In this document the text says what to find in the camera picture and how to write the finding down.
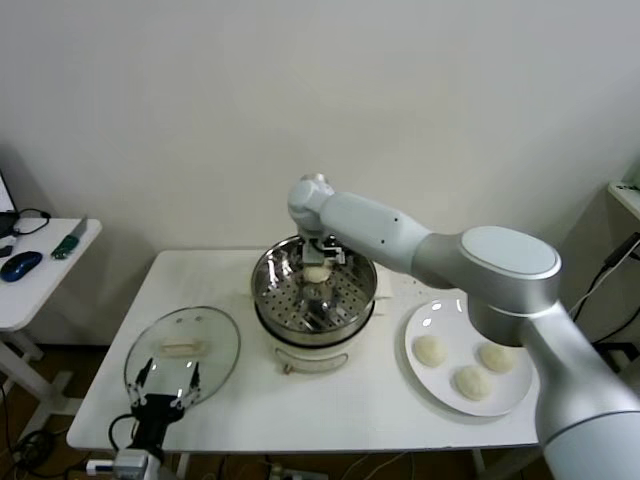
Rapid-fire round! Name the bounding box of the small white side table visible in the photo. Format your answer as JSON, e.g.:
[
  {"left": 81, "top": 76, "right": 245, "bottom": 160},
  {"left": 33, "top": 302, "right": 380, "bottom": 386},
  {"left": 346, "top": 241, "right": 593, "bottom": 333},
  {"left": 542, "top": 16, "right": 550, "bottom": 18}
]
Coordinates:
[{"left": 0, "top": 217, "right": 104, "bottom": 451}]

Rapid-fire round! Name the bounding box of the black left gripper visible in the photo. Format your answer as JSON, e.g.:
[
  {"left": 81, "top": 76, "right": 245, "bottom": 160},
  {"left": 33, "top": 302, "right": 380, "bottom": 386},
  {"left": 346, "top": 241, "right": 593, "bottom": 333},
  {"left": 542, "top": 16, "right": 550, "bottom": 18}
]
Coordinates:
[{"left": 124, "top": 357, "right": 202, "bottom": 451}]

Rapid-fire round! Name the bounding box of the open laptop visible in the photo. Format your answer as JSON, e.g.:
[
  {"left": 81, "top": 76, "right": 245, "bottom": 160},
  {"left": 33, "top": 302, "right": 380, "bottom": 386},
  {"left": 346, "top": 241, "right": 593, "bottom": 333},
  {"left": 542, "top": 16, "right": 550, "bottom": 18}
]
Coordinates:
[{"left": 0, "top": 169, "right": 20, "bottom": 240}]

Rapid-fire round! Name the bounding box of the black adapter with cable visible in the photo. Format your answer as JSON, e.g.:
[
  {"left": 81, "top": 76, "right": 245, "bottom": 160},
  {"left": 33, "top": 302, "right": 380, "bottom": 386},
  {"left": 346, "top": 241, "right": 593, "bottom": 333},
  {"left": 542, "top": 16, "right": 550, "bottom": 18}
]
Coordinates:
[{"left": 569, "top": 238, "right": 640, "bottom": 346}]

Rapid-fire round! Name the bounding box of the stainless steel steamer basket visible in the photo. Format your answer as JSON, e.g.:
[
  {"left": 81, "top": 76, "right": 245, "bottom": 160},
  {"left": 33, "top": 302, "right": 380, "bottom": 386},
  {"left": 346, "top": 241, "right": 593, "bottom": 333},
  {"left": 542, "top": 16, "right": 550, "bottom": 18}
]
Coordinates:
[{"left": 250, "top": 234, "right": 379, "bottom": 337}]

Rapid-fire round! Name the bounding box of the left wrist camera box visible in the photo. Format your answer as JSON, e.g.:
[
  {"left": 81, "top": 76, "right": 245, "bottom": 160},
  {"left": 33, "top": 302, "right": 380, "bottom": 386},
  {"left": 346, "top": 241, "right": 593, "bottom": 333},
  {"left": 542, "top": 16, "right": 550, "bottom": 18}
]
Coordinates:
[{"left": 85, "top": 449, "right": 154, "bottom": 480}]

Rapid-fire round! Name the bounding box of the blue computer mouse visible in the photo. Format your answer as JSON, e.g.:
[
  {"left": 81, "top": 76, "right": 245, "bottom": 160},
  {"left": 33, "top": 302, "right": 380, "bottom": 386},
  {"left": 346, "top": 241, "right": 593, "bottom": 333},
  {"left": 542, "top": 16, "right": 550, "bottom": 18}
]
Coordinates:
[{"left": 0, "top": 251, "right": 44, "bottom": 284}]

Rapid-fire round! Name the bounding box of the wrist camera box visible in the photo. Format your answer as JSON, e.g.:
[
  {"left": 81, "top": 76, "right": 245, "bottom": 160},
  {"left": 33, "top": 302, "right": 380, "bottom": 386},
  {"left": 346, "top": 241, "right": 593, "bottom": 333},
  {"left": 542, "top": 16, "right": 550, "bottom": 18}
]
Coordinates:
[
  {"left": 322, "top": 234, "right": 347, "bottom": 266},
  {"left": 85, "top": 449, "right": 154, "bottom": 480}
]

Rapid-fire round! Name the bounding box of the white power strip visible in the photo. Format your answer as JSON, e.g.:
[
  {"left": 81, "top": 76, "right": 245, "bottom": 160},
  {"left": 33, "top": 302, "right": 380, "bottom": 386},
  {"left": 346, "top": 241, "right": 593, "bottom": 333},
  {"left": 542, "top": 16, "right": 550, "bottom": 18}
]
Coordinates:
[{"left": 264, "top": 462, "right": 321, "bottom": 480}]

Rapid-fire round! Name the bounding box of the black floor cable bundle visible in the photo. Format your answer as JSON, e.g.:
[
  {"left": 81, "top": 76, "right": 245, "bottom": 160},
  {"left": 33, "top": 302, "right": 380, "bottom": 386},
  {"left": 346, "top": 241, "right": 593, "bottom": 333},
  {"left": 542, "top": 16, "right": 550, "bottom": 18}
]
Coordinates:
[{"left": 0, "top": 384, "right": 70, "bottom": 480}]

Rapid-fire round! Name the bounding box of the round glass pot lid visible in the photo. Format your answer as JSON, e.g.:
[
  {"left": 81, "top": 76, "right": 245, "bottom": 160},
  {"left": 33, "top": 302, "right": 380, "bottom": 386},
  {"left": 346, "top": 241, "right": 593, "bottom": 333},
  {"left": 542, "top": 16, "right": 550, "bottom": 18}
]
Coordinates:
[{"left": 123, "top": 306, "right": 242, "bottom": 407}]

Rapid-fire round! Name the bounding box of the green handled knife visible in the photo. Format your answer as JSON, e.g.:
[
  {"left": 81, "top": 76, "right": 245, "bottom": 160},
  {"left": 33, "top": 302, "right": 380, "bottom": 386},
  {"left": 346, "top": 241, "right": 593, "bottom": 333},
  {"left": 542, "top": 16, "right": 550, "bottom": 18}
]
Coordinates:
[{"left": 50, "top": 215, "right": 89, "bottom": 262}]

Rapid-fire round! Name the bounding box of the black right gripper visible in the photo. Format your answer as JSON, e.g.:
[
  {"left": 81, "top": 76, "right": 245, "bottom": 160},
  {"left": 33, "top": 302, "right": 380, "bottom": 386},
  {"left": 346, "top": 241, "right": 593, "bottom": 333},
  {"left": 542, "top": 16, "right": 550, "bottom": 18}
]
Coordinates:
[{"left": 301, "top": 238, "right": 326, "bottom": 266}]

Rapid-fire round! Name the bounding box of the round white plate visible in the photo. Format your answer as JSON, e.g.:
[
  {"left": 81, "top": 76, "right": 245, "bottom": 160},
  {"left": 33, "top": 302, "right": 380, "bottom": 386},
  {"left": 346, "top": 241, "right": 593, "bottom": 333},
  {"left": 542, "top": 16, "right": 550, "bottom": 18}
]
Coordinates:
[{"left": 403, "top": 298, "right": 540, "bottom": 418}]

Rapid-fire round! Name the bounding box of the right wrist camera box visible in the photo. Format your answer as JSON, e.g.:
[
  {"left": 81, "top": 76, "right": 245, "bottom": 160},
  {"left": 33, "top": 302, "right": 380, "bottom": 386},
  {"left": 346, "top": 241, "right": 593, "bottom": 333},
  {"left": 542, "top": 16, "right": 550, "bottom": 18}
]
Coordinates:
[{"left": 322, "top": 234, "right": 347, "bottom": 266}]

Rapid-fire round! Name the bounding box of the white electric cooker base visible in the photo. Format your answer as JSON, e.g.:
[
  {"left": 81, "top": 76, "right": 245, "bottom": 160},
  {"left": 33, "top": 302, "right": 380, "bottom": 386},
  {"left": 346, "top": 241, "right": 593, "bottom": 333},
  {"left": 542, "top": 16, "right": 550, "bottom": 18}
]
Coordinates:
[{"left": 237, "top": 267, "right": 396, "bottom": 375}]

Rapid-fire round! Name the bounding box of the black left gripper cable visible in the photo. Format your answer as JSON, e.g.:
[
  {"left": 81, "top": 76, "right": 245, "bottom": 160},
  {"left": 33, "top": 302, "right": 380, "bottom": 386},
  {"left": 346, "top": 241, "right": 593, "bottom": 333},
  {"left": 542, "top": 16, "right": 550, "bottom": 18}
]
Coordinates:
[{"left": 108, "top": 412, "right": 146, "bottom": 452}]

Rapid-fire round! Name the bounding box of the thin black looped cable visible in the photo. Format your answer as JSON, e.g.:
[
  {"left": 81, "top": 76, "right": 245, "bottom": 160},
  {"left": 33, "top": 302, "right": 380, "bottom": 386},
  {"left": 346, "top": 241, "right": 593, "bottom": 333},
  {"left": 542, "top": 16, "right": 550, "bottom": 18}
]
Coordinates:
[{"left": 10, "top": 208, "right": 52, "bottom": 239}]

